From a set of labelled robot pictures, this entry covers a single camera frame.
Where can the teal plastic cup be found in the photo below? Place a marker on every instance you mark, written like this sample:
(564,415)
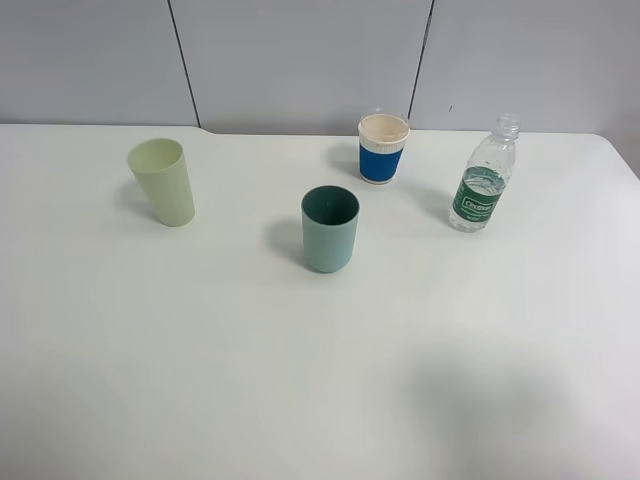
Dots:
(329,223)

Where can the clear water bottle green label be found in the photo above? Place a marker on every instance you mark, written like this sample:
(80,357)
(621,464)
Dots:
(486,175)

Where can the blue sleeved paper cup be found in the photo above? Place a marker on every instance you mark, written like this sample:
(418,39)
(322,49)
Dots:
(382,138)

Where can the pale green plastic cup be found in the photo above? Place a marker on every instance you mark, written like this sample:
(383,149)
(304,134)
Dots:
(159,167)

